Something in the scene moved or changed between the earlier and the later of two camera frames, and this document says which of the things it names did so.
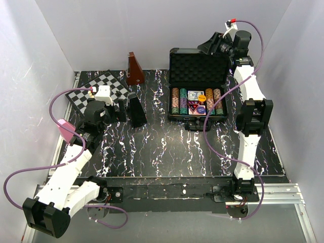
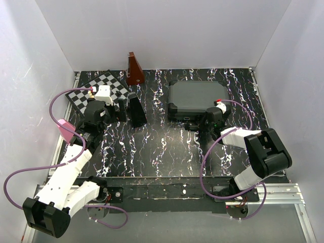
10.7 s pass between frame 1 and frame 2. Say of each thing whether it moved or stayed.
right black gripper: moved
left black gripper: stayed
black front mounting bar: stayed
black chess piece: stayed
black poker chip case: moved
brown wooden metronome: stayed
